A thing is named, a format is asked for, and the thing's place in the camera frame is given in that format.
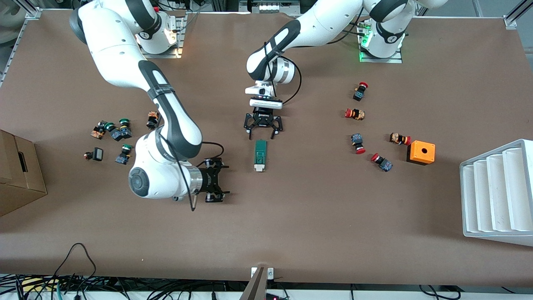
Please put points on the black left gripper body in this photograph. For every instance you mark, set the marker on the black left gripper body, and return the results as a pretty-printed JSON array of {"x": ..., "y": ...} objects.
[{"x": 262, "y": 119}]

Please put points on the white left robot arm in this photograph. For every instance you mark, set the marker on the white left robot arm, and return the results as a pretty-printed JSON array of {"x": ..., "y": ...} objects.
[{"x": 325, "y": 25}]

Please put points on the brown cardboard box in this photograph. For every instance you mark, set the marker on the brown cardboard box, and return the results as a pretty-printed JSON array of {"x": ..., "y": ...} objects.
[{"x": 21, "y": 183}]

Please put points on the black square switch red tip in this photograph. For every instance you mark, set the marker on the black square switch red tip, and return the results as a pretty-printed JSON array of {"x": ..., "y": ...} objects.
[{"x": 97, "y": 154}]

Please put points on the red button with blue block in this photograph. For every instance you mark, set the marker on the red button with blue block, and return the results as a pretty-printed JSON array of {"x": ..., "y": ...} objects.
[
  {"x": 359, "y": 92},
  {"x": 357, "y": 142},
  {"x": 382, "y": 162}
]

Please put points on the green circuit board module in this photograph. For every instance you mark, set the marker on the green circuit board module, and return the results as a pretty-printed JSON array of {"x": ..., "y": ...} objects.
[{"x": 260, "y": 152}]

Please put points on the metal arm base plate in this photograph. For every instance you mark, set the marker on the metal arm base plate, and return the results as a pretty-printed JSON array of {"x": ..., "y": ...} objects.
[
  {"x": 178, "y": 51},
  {"x": 377, "y": 60}
]

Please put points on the white slotted tray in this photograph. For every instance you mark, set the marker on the white slotted tray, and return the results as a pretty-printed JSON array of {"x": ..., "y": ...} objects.
[{"x": 495, "y": 196}]

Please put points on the orange box with hole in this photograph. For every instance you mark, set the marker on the orange box with hole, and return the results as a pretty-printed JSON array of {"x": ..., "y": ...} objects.
[{"x": 421, "y": 152}]

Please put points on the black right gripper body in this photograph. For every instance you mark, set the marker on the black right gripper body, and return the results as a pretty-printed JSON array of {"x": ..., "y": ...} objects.
[{"x": 209, "y": 181}]

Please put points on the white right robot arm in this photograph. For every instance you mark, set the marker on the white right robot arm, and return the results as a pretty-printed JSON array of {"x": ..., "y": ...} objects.
[{"x": 116, "y": 50}]

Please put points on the aluminium camera post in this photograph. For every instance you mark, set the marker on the aluminium camera post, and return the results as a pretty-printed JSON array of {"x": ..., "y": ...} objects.
[{"x": 256, "y": 287}]

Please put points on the aluminium frame profile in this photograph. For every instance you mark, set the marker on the aluminium frame profile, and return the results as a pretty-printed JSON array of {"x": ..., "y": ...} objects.
[
  {"x": 30, "y": 14},
  {"x": 511, "y": 21}
]

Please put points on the red button with orange block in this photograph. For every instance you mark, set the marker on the red button with orange block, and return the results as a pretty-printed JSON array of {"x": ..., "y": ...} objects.
[
  {"x": 399, "y": 138},
  {"x": 355, "y": 113}
]

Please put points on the green button with blue block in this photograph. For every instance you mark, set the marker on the green button with blue block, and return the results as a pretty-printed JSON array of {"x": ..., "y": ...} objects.
[
  {"x": 115, "y": 132},
  {"x": 124, "y": 155},
  {"x": 125, "y": 130}
]

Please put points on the white light strip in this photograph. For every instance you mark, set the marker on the white light strip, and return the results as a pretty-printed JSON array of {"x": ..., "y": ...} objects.
[{"x": 268, "y": 7}]

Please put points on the small device with red LED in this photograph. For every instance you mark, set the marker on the small device with red LED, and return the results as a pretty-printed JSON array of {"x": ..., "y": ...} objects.
[{"x": 272, "y": 297}]

